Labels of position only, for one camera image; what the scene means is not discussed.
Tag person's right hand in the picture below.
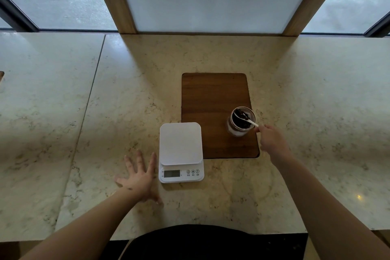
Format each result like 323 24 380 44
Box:
254 125 294 166

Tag person's left hand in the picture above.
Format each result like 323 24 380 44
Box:
115 149 164 207

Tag white spoon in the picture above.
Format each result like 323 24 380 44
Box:
240 116 260 128

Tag person's left forearm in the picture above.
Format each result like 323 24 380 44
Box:
18 187 147 260

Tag person's right forearm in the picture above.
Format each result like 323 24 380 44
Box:
272 153 390 260

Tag dark dried contents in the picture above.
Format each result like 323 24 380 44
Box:
234 109 251 123

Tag glass jar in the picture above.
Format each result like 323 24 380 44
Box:
226 106 256 138

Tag white digital kitchen scale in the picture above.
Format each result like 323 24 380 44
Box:
158 122 205 183

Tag person's black clothing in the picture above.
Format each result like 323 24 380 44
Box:
121 224 255 260

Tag dark wooden board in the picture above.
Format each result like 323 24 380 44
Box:
182 73 260 159

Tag dark window frame bar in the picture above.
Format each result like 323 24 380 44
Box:
365 11 390 37
0 0 39 32

